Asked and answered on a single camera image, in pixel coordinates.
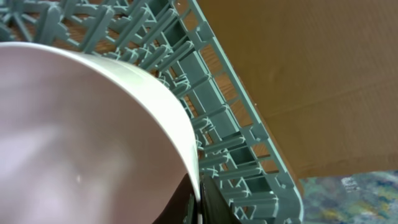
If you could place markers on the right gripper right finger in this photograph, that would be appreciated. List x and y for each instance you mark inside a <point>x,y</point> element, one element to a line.
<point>214,208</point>

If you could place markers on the medium white plate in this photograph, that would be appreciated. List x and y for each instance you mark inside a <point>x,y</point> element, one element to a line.
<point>88,139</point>

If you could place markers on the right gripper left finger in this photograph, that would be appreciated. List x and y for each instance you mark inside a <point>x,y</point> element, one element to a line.
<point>176,209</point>

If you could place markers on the grey dish rack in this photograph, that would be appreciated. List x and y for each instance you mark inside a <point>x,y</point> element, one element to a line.
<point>174,41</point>

